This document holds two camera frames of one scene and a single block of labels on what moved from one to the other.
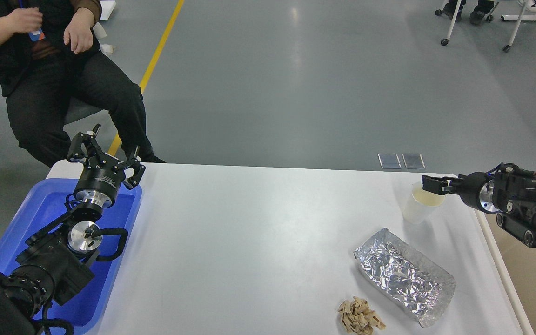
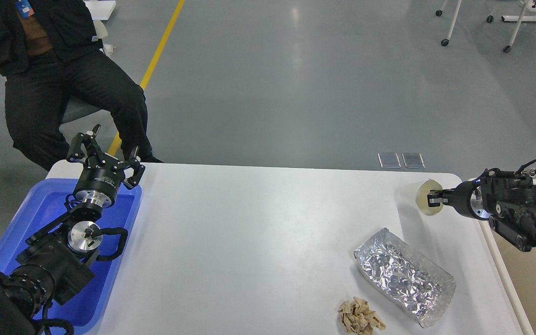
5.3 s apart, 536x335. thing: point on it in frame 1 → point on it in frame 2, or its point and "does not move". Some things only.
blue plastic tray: x=85 y=313 does not move
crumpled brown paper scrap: x=357 y=318 does not move
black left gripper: x=101 y=174 does not move
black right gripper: x=468 y=186 → x=468 y=198
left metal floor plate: x=389 y=160 does not move
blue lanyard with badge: x=34 y=36 → x=24 y=8
